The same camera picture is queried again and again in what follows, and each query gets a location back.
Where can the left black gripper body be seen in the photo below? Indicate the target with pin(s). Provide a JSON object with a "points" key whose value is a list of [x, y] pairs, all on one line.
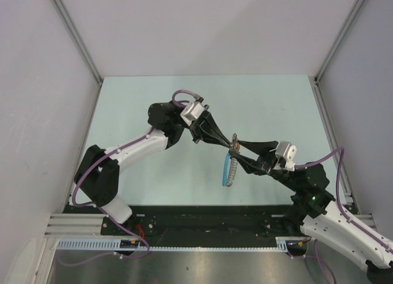
{"points": [[194, 130]]}

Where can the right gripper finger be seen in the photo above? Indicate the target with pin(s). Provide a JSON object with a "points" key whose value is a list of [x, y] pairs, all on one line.
{"points": [[249, 165], [260, 148]]}

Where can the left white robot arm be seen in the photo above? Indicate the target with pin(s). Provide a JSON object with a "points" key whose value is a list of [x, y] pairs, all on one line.
{"points": [[99, 171]]}

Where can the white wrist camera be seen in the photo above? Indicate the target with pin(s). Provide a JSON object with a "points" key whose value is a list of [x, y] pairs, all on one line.
{"points": [[285, 153], [192, 111]]}

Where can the left aluminium frame post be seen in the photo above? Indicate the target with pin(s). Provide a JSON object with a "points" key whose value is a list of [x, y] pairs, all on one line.
{"points": [[77, 39]]}

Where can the right aluminium frame post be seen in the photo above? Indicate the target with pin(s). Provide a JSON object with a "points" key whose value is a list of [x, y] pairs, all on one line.
{"points": [[339, 39]]}

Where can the aluminium frame post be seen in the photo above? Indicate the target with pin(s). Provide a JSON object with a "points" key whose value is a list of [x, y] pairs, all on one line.
{"points": [[339, 39], [77, 39]]}

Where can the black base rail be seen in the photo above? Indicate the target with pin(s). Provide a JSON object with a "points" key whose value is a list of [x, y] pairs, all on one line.
{"points": [[231, 226]]}

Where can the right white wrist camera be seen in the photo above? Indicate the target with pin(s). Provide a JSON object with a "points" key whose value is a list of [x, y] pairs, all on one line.
{"points": [[285, 153]]}

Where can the blue key cover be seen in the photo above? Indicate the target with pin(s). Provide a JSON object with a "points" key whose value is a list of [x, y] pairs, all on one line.
{"points": [[226, 171]]}

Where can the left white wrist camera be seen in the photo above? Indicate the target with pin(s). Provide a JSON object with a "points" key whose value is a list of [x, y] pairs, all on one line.
{"points": [[192, 111]]}

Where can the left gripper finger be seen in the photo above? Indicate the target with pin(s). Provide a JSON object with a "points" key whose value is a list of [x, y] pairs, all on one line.
{"points": [[212, 127], [216, 140]]}

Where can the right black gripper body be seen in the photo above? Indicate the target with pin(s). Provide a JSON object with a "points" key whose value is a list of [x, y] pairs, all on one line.
{"points": [[274, 167]]}

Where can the yellow red keys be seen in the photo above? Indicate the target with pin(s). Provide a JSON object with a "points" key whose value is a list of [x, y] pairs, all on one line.
{"points": [[235, 148]]}

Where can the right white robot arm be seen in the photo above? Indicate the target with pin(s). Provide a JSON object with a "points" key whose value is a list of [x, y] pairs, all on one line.
{"points": [[315, 212]]}

